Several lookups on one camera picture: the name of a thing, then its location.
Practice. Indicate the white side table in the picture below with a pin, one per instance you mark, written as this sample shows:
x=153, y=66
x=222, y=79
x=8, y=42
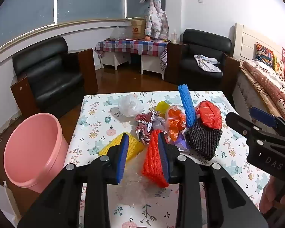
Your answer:
x=152, y=64

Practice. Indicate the pink plastic bucket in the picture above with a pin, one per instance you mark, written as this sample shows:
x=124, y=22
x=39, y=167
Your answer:
x=33, y=147

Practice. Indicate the black leather armchair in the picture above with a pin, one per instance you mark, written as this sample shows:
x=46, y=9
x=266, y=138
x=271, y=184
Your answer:
x=52, y=76
x=204, y=49

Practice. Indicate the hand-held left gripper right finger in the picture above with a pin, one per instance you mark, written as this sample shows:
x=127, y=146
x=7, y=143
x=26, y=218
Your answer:
x=163, y=156

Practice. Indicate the white plastic bag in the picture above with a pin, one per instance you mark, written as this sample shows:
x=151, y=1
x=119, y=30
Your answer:
x=129, y=106

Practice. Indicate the drink cup with straw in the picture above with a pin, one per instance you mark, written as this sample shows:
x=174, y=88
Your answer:
x=173, y=37

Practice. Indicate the black foam net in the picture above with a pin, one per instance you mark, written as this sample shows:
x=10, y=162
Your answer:
x=201, y=140

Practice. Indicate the yellow foam net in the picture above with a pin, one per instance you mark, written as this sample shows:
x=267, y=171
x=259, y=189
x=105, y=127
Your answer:
x=135, y=144

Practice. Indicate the bed with patterned bedding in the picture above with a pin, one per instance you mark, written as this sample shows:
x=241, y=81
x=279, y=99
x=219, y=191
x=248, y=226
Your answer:
x=263, y=83

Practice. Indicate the patterned cloth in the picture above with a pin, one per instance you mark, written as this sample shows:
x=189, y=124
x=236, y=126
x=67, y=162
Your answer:
x=207, y=63

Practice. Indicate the red and white paper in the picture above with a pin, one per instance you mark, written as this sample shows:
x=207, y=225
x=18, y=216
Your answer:
x=144, y=125

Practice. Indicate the red plastic bag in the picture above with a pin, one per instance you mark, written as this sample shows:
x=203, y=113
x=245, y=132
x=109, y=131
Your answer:
x=209, y=115

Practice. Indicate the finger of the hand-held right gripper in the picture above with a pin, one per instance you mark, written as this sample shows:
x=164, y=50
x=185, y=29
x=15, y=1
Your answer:
x=263, y=116
x=242, y=124

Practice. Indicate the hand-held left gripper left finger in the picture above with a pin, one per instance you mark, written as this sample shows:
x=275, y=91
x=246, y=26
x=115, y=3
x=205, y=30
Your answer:
x=123, y=156

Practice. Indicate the yellow patterned pillow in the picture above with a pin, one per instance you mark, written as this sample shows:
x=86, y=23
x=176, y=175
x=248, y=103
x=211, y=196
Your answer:
x=279, y=66

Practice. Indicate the large window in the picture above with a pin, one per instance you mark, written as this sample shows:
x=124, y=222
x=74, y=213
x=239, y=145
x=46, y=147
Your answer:
x=85, y=0

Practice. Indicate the red foam net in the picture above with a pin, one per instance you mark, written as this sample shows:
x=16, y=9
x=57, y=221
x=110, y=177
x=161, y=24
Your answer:
x=152, y=161

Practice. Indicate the translucent plastic bag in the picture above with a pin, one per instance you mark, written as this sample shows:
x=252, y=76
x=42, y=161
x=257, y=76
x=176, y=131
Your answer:
x=116, y=33

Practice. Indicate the clear plastic wrap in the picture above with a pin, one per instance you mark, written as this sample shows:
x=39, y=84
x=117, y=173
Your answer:
x=137, y=185

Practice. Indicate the cardboard box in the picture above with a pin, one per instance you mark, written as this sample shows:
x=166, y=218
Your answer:
x=137, y=29

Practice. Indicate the checkered cloth side table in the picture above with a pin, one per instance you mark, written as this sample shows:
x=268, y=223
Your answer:
x=133, y=46

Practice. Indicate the person's right hand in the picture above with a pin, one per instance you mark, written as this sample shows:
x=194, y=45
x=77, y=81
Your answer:
x=270, y=194

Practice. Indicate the child's patterned puffer jacket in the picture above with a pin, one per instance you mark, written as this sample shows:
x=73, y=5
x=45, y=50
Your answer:
x=154, y=19

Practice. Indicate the purple plastic bag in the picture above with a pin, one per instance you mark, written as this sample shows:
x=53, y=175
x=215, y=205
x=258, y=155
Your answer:
x=180, y=143

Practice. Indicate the cream bed headboard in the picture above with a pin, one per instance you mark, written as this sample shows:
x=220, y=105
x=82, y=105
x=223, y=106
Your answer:
x=247, y=40

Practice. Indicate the colourful striped pillow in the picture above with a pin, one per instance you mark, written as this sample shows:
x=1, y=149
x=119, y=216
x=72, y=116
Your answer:
x=264, y=54

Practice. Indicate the blue foam net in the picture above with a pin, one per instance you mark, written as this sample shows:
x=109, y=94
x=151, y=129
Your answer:
x=186, y=104

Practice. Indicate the orange plastic bag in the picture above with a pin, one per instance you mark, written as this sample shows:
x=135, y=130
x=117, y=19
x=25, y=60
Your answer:
x=175, y=121

